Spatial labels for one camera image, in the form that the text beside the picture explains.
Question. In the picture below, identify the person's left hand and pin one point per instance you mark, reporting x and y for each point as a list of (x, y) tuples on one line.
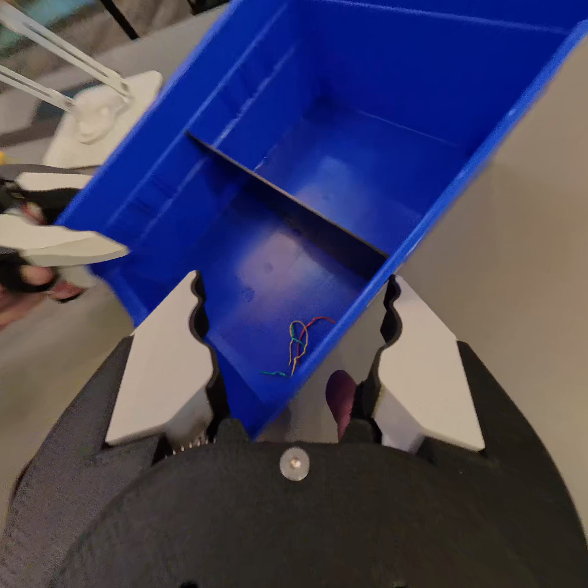
[(13, 307)]

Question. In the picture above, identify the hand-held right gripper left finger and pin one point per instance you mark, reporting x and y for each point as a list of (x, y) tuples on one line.
[(160, 367)]

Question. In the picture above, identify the person's right hand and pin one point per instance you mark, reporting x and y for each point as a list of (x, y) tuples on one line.
[(340, 399)]

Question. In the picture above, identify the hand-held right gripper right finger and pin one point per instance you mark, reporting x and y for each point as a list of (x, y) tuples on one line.
[(427, 376)]

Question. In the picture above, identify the black bin divider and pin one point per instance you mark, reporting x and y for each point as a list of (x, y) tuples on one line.
[(298, 220)]

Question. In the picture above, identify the blue plastic bin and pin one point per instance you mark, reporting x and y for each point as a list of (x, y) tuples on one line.
[(344, 115)]

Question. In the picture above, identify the white sign stand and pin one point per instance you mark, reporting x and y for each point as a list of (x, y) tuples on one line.
[(138, 92)]

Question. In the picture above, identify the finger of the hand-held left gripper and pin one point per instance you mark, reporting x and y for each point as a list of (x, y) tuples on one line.
[(55, 243), (50, 179)]

